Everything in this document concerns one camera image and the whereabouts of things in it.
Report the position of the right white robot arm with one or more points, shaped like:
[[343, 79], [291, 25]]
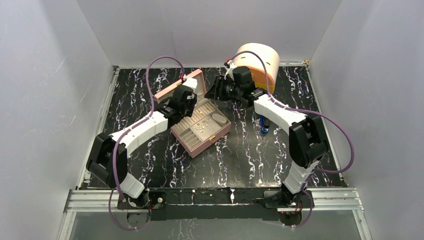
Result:
[[307, 138]]

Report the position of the blue stapler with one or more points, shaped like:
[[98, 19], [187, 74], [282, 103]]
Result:
[[264, 124]]

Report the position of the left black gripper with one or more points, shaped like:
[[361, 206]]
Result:
[[191, 105]]

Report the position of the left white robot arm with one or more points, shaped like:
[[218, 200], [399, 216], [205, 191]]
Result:
[[108, 158]]

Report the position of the pink jewelry box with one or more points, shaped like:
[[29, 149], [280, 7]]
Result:
[[200, 131]]

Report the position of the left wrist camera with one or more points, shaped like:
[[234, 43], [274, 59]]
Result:
[[191, 83]]

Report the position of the white oval pad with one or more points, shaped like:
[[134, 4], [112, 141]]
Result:
[[219, 119]]

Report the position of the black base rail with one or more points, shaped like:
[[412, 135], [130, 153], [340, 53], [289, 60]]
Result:
[[260, 203]]

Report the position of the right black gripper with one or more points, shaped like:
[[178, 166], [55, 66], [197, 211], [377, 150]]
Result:
[[222, 81]]

